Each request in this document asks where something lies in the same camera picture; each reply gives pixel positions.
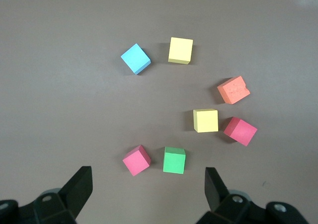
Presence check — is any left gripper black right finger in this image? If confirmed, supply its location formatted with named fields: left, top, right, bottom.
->
left=205, top=167, right=310, bottom=224

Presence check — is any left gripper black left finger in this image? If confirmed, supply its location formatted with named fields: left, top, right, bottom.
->
left=0, top=166, right=93, bottom=224

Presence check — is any red foam cube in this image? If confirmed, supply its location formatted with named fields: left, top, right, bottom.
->
left=223, top=116, right=258, bottom=147
left=122, top=145, right=152, bottom=177

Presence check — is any yellow foam cube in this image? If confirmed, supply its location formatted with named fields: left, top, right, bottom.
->
left=167, top=37, right=194, bottom=65
left=193, top=108, right=219, bottom=133

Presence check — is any green foam cube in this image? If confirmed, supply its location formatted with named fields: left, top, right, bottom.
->
left=162, top=146, right=186, bottom=174

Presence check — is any chipped orange foam cube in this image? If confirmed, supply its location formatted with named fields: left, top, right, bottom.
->
left=217, top=75, right=251, bottom=105

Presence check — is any blue foam cube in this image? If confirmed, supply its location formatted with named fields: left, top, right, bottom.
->
left=120, top=43, right=152, bottom=75

